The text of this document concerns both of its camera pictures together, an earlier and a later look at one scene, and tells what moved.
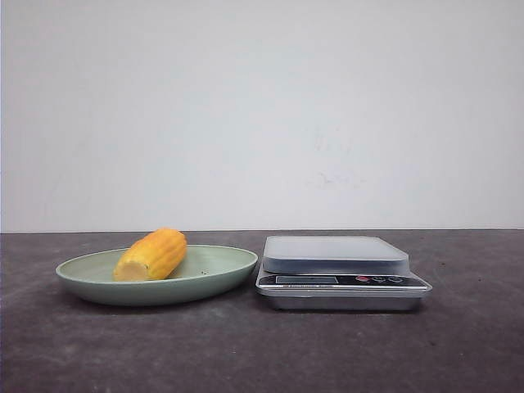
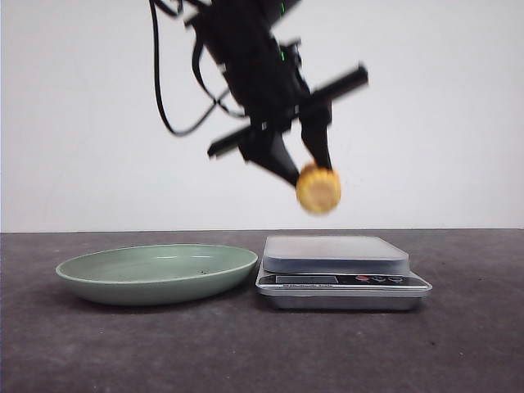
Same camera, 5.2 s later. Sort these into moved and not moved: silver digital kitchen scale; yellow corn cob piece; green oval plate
Moved: yellow corn cob piece
Not moved: silver digital kitchen scale; green oval plate
